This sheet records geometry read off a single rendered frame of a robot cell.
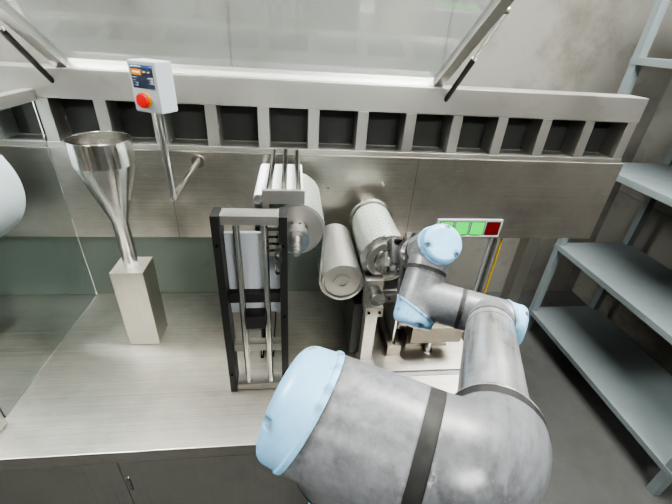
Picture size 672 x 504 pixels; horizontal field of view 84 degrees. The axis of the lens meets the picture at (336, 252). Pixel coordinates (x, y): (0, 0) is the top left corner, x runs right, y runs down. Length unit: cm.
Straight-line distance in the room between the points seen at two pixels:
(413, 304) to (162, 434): 72
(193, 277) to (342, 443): 122
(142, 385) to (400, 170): 101
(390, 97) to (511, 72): 155
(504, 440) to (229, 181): 110
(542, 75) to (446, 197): 156
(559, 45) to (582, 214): 138
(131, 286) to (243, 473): 61
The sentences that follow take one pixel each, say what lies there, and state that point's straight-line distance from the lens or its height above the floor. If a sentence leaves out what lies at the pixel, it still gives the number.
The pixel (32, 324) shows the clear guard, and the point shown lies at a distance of 134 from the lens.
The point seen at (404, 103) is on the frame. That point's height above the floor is 161.
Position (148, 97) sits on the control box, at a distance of 92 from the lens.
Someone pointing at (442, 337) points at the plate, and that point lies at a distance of 123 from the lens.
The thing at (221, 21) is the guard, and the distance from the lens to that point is 104.
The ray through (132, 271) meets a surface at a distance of 120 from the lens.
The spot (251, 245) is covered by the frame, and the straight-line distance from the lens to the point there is 87.
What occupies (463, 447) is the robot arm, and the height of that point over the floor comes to 153.
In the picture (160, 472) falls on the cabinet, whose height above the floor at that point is 76.
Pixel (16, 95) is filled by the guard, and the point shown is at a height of 159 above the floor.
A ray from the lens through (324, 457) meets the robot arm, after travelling 33.
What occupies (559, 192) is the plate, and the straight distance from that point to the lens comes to 159.
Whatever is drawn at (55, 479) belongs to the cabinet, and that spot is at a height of 76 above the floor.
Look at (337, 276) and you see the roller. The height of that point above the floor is 119.
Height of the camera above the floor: 178
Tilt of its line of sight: 31 degrees down
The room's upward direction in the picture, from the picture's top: 4 degrees clockwise
